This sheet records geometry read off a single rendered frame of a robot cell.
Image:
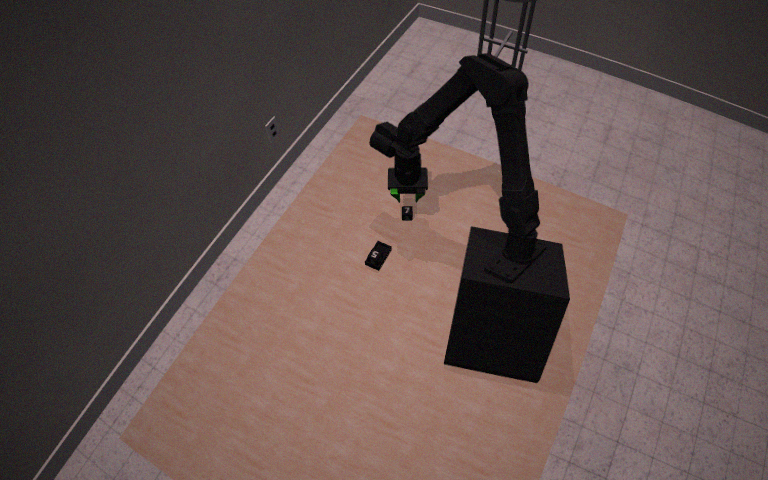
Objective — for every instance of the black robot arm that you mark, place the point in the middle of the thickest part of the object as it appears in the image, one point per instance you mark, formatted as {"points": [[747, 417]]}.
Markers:
{"points": [[505, 92]]}

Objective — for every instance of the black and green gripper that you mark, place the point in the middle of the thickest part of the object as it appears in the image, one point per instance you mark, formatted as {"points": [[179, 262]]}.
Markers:
{"points": [[407, 182]]}

